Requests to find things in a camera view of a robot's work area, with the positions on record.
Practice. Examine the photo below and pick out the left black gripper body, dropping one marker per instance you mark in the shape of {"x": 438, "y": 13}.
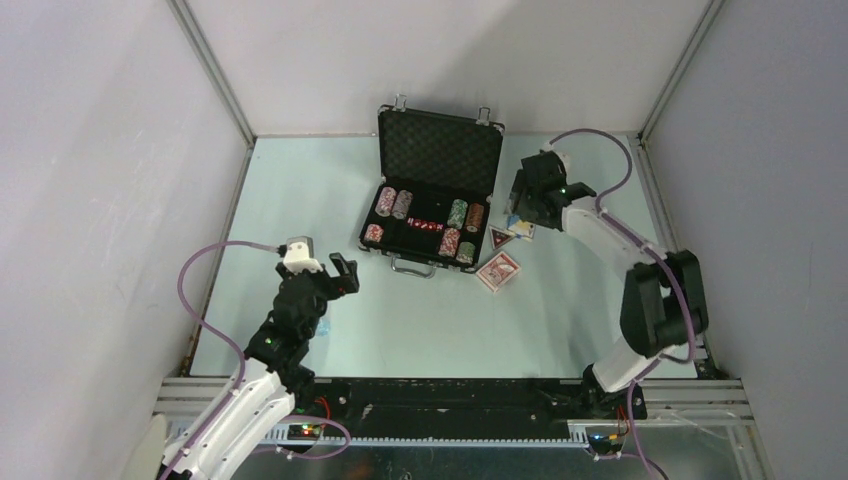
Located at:
{"x": 325, "y": 289}

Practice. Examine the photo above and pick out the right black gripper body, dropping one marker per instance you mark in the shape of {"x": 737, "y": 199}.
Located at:
{"x": 522, "y": 199}

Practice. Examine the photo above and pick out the blue playing card box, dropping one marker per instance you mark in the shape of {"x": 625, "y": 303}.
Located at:
{"x": 520, "y": 228}

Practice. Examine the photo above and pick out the black poker set case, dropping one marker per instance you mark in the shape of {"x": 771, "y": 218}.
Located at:
{"x": 438, "y": 158}

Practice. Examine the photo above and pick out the red white chip stack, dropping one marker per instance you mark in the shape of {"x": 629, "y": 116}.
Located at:
{"x": 449, "y": 243}
{"x": 374, "y": 233}

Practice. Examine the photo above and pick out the white ten chip stack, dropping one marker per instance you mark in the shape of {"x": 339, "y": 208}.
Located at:
{"x": 323, "y": 327}

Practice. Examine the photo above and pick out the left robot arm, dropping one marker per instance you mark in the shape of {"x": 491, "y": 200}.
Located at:
{"x": 270, "y": 382}

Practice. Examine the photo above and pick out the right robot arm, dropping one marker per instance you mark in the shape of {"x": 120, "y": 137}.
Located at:
{"x": 663, "y": 304}

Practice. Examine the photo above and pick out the orange brown chip stack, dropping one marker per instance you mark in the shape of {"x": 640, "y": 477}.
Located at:
{"x": 474, "y": 217}

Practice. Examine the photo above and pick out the red playing card deck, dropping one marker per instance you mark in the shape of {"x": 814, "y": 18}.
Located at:
{"x": 498, "y": 271}

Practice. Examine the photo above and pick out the pink white chip stack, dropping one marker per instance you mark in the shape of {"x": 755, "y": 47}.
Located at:
{"x": 385, "y": 201}

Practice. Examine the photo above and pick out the white green chip stack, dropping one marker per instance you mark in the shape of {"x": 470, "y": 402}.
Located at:
{"x": 465, "y": 253}

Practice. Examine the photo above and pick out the row of red dice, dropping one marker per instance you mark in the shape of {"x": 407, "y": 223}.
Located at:
{"x": 425, "y": 225}

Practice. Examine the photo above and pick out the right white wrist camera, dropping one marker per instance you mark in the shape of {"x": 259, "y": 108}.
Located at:
{"x": 565, "y": 160}

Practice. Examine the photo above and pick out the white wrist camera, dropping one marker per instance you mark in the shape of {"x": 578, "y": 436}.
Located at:
{"x": 565, "y": 160}
{"x": 297, "y": 255}

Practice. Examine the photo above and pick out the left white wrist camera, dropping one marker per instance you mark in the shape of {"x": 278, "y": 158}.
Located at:
{"x": 297, "y": 255}

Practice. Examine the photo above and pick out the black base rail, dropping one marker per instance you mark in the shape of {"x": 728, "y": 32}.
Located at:
{"x": 465, "y": 409}

